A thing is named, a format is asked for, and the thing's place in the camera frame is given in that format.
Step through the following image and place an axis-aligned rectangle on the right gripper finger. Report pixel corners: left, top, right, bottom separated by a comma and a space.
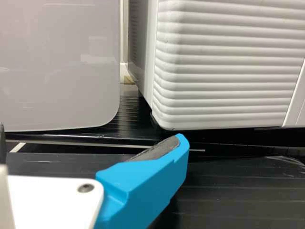
94, 133, 191, 229

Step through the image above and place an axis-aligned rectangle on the incubator door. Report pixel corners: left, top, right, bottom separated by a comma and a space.
152, 0, 305, 131

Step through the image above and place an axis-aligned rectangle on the white box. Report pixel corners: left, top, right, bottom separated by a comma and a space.
0, 0, 122, 132

